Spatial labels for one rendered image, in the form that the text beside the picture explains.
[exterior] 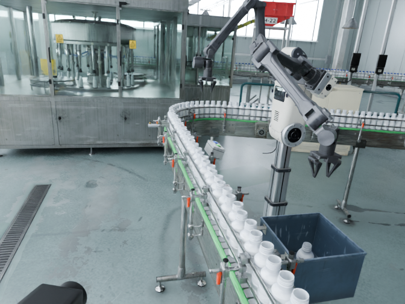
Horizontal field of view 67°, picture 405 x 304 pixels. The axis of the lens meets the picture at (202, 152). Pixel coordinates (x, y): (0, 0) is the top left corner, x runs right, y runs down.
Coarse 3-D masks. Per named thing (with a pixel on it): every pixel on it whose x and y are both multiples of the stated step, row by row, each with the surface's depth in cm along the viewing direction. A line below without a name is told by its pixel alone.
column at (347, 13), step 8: (352, 0) 1012; (344, 8) 1038; (352, 8) 1021; (344, 16) 1047; (344, 24) 1034; (344, 32) 1042; (344, 40) 1053; (336, 48) 1079; (344, 48) 1062; (336, 56) 1089; (336, 64) 1077
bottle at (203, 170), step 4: (204, 160) 144; (208, 160) 144; (204, 164) 142; (208, 164) 142; (204, 168) 142; (200, 172) 143; (204, 172) 142; (200, 180) 144; (200, 184) 145; (200, 192) 146
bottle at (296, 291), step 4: (296, 288) 69; (300, 288) 69; (292, 292) 68; (296, 292) 69; (300, 292) 69; (304, 292) 68; (292, 296) 67; (296, 296) 70; (300, 296) 69; (304, 296) 69; (308, 296) 67; (292, 300) 67; (296, 300) 66; (300, 300) 66; (304, 300) 66; (308, 300) 67
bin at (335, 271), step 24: (288, 216) 143; (312, 216) 146; (264, 240) 137; (288, 240) 148; (312, 240) 152; (336, 240) 135; (312, 264) 114; (336, 264) 117; (360, 264) 121; (312, 288) 119; (336, 288) 122
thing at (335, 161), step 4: (324, 160) 116; (328, 160) 115; (332, 160) 116; (336, 160) 116; (340, 160) 117; (328, 164) 122; (336, 164) 117; (340, 164) 117; (328, 168) 122; (332, 168) 119; (336, 168) 118; (328, 172) 122; (332, 172) 119; (328, 176) 121
